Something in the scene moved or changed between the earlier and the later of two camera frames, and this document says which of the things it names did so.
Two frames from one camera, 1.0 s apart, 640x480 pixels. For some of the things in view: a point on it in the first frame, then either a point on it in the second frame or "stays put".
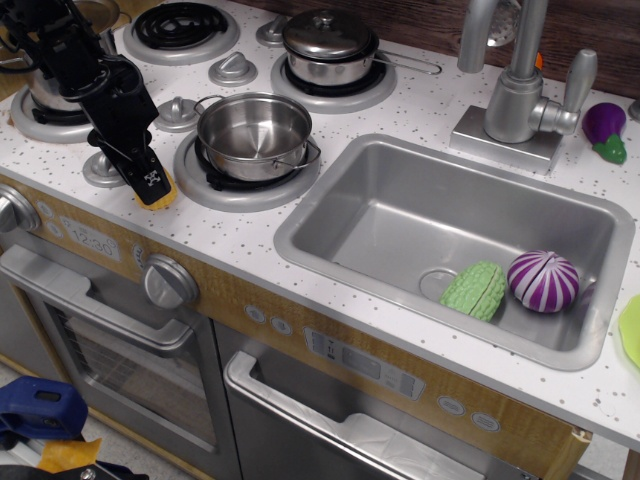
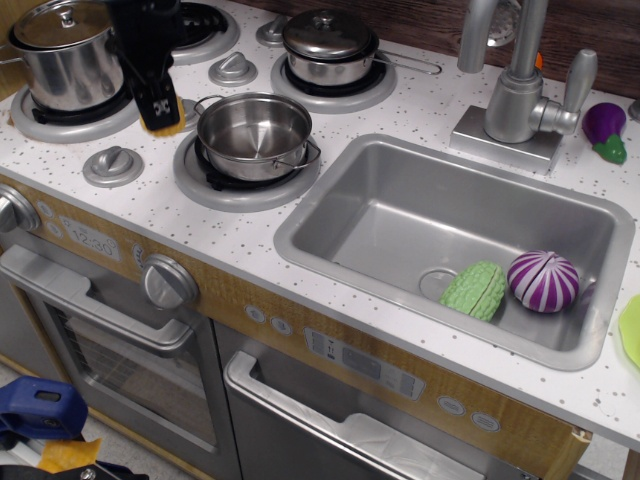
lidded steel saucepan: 327,48 stays put
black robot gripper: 122,109 -> 142,32
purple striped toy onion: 542,281 stays put
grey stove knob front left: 98,169 stays put
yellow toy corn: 166,201 -> 170,130
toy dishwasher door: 291,420 stays put
